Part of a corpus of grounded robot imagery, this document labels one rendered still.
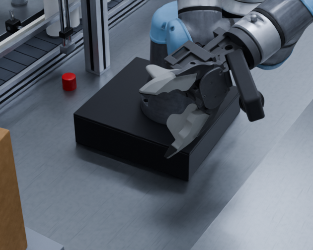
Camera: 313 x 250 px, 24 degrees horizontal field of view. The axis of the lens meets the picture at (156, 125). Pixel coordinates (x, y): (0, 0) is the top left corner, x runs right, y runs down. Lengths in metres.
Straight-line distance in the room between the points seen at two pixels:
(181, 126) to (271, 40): 0.19
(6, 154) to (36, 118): 0.50
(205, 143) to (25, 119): 0.43
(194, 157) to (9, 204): 0.42
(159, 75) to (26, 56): 0.82
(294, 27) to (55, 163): 0.63
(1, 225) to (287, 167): 0.63
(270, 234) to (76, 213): 0.38
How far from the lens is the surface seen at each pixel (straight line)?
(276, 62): 1.27
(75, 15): 1.88
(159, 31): 1.43
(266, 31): 1.12
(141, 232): 1.38
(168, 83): 1.02
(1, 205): 1.21
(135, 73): 1.67
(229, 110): 1.60
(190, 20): 1.22
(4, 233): 1.25
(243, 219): 1.42
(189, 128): 1.11
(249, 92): 1.04
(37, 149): 1.59
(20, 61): 1.79
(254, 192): 1.48
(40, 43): 1.85
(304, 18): 1.16
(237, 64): 1.08
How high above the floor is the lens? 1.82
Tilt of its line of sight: 38 degrees down
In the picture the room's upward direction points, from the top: straight up
